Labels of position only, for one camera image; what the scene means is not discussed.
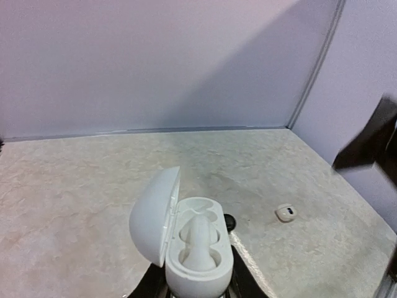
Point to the white stem earbud charging case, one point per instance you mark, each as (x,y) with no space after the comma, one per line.
(286,213)

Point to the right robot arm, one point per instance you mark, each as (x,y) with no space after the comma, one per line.
(368,161)

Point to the white oval charging case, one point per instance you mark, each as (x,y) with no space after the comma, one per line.
(188,237)

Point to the black earbud charging case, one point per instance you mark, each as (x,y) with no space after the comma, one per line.
(230,222)

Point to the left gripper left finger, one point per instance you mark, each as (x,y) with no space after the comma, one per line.
(152,285)

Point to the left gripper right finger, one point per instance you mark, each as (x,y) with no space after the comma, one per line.
(243,283)

